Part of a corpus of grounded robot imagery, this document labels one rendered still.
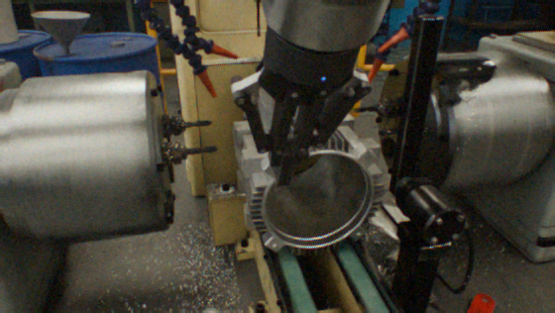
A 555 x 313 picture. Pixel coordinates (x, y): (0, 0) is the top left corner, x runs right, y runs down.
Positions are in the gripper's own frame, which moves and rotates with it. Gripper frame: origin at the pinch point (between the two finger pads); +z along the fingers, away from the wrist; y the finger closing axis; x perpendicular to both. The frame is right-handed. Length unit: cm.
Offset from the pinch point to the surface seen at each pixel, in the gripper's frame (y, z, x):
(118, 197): 20.3, 8.3, -2.1
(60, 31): 64, 91, -134
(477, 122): -31.3, 4.4, -5.8
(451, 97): -27.7, 2.7, -9.4
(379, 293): -11.8, 13.3, 14.1
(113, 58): 43, 98, -123
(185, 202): 14, 46, -19
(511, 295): -40, 26, 16
